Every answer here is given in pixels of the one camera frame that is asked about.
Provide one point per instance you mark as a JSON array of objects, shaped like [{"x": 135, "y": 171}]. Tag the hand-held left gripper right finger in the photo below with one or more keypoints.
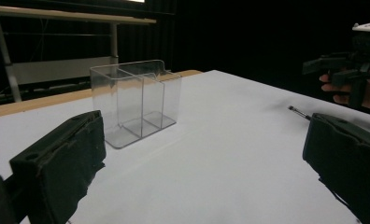
[{"x": 348, "y": 155}]

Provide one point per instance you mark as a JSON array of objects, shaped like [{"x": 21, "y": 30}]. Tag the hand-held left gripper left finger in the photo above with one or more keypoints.
[{"x": 58, "y": 161}]

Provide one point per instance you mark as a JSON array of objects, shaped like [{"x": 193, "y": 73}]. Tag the thin black metal-tipped pen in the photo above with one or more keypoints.
[{"x": 299, "y": 113}]

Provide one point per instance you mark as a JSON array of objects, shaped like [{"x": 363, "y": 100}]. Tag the clear acrylic divided organizer box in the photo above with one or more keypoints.
[{"x": 133, "y": 102}]

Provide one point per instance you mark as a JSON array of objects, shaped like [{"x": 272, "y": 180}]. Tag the dark curtain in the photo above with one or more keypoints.
[{"x": 251, "y": 34}]

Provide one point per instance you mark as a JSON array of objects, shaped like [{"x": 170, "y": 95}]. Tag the white metal-legged desk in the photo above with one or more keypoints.
[{"x": 58, "y": 68}]

